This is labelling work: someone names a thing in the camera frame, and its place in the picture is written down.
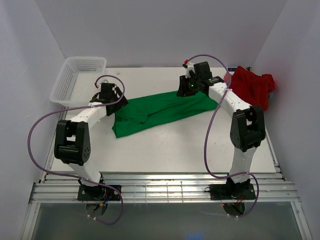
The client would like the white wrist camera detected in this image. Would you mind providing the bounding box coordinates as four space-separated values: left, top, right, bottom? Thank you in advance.
94 78 109 89
182 59 195 78

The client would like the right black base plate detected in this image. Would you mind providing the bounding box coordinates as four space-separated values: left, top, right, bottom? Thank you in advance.
208 183 256 200

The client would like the red t shirt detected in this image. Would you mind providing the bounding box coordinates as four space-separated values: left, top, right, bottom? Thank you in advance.
230 66 276 111

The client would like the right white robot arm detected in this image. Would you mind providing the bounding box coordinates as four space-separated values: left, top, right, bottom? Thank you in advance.
177 60 266 200

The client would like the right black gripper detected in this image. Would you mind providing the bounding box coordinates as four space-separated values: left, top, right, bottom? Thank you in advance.
176 74 201 98

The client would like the green t shirt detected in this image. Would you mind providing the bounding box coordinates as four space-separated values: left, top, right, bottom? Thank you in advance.
112 91 218 138

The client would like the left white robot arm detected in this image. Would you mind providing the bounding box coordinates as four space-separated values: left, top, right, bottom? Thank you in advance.
54 82 129 200

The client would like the white plastic basket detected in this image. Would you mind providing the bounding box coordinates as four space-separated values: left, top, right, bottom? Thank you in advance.
49 56 107 108

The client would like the pink folded cloth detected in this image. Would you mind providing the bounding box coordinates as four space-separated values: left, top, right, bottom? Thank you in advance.
223 72 232 84

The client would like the aluminium rail frame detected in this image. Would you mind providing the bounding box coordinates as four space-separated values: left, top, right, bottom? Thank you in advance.
30 109 300 204

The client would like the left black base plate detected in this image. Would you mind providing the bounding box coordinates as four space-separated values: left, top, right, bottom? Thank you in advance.
77 184 120 202

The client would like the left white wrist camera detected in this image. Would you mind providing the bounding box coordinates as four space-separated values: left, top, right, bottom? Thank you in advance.
94 78 109 89

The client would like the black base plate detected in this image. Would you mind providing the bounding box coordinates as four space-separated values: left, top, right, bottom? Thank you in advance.
208 183 256 200
77 184 120 202

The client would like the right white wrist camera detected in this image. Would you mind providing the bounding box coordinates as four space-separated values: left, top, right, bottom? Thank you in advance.
182 59 195 78

